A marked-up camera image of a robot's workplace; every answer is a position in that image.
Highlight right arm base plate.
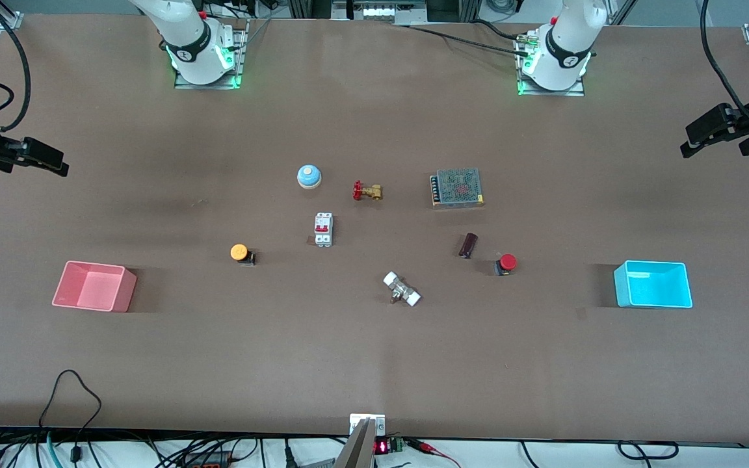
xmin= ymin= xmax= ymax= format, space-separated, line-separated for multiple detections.
xmin=174 ymin=19 xmax=246 ymax=90

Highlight pink plastic bin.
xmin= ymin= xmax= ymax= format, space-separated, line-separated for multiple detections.
xmin=51 ymin=261 xmax=137 ymax=313

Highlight black coiled cable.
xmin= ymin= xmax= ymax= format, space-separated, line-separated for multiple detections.
xmin=617 ymin=440 xmax=679 ymax=461

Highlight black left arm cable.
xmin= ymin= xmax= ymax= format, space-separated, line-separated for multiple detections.
xmin=699 ymin=0 xmax=749 ymax=127

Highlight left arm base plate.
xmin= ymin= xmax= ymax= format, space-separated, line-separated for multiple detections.
xmin=516 ymin=32 xmax=586 ymax=97

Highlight red clip lead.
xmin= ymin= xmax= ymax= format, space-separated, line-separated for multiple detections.
xmin=407 ymin=439 xmax=461 ymax=468

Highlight cyan plastic bin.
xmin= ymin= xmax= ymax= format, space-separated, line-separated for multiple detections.
xmin=613 ymin=260 xmax=693 ymax=309

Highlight metal mesh power supply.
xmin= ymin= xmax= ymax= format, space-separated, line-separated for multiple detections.
xmin=430 ymin=168 xmax=484 ymax=209

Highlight grey rack equipment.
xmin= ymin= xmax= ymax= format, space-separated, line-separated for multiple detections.
xmin=332 ymin=0 xmax=427 ymax=25

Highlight black looped table cable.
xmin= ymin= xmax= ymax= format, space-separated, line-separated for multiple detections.
xmin=38 ymin=369 xmax=103 ymax=463

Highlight black cable on table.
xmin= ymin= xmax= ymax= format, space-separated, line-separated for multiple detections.
xmin=401 ymin=19 xmax=534 ymax=58

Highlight metal fitting white caps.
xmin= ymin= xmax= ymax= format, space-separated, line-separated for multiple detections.
xmin=383 ymin=271 xmax=421 ymax=307

